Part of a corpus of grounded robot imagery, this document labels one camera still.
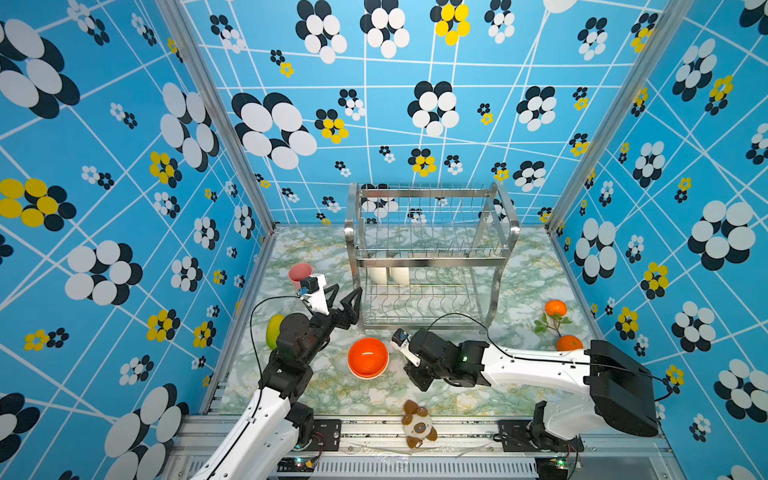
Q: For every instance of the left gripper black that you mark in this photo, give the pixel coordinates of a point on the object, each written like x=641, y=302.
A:
x=349, y=316

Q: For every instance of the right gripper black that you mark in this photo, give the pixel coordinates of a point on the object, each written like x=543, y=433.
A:
x=412, y=374

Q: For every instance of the cream bowl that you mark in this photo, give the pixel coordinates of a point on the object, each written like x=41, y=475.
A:
x=400, y=275
x=378, y=275

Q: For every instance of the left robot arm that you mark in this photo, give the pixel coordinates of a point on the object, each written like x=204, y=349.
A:
x=275, y=422

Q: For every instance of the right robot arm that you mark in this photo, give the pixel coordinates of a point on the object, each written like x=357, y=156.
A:
x=606, y=387

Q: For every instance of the steel two-tier dish rack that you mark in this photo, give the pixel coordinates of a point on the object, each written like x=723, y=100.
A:
x=456, y=243

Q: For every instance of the pink cup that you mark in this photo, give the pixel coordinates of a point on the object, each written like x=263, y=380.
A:
x=298, y=272

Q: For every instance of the orange bowl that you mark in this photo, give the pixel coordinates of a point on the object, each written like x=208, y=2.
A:
x=368, y=358

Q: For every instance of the brown white plush toy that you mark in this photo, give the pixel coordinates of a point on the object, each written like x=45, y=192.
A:
x=417, y=425

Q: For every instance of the yellow green fruit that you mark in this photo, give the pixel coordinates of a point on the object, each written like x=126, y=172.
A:
x=273, y=331

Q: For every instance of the green leaf sprig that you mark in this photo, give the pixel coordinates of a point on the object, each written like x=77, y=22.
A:
x=553, y=322

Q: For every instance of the mandarin orange far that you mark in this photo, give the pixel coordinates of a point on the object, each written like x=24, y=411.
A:
x=556, y=308

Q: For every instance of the mandarin orange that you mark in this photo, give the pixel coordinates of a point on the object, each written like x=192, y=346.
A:
x=556, y=308
x=569, y=343

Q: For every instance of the mandarin orange near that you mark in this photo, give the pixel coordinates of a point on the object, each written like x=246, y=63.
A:
x=569, y=343

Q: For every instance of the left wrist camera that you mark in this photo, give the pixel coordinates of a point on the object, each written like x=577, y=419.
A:
x=312, y=294

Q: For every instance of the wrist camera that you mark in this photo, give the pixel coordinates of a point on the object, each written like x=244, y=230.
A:
x=401, y=342
x=312, y=294

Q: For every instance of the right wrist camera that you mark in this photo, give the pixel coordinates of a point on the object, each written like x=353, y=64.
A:
x=401, y=342

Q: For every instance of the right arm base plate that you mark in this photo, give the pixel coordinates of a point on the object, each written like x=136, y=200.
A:
x=524, y=436

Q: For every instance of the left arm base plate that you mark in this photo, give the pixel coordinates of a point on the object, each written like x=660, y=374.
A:
x=324, y=435

